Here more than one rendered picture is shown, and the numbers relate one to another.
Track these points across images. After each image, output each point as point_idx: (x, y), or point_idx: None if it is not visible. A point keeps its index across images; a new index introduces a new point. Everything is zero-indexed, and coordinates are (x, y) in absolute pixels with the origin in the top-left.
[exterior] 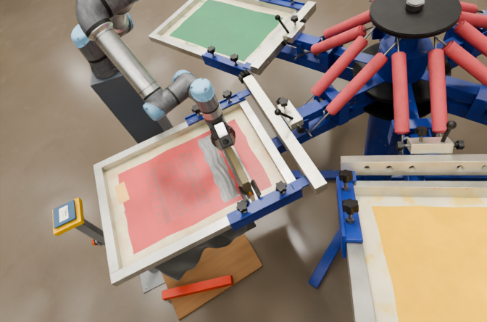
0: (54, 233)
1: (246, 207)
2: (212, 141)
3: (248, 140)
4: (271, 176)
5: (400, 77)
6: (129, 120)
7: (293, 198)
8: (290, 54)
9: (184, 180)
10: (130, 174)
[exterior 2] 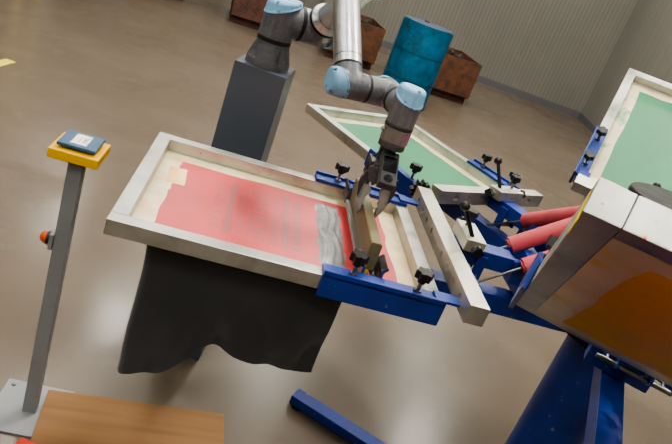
0: (50, 147)
1: (366, 258)
2: (362, 180)
3: (387, 241)
4: (402, 283)
5: None
6: (226, 143)
7: (424, 312)
8: (481, 222)
9: (274, 216)
10: (200, 170)
